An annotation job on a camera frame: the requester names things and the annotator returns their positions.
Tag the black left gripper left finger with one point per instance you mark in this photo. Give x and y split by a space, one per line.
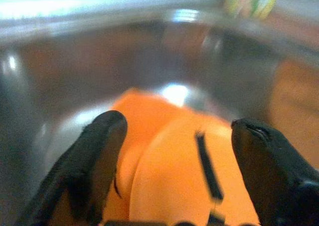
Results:
97 146

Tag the stainless steel double sink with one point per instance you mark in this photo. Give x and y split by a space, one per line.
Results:
124 68

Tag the black utensil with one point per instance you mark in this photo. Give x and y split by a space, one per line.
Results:
208 166

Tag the orange plate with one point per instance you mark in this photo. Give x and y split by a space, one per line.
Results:
169 166

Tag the clear soap pump bottle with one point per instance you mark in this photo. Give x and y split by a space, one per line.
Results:
251 1

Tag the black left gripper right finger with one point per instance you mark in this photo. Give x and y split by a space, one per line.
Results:
269 166

